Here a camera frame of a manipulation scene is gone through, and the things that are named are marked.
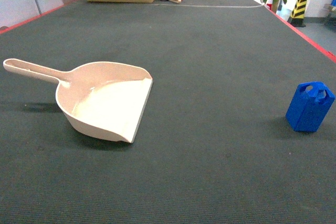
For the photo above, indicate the beige plastic dustpan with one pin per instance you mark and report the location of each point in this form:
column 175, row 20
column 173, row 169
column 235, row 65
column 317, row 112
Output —
column 105, row 100

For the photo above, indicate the blue 3D-printed block part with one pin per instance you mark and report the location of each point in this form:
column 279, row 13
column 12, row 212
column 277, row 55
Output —
column 309, row 106

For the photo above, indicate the red white traffic cone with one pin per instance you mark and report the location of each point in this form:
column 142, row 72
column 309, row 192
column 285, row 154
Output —
column 268, row 4

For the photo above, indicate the black yellow striped cone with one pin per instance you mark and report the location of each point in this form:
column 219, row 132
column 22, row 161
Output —
column 296, row 18

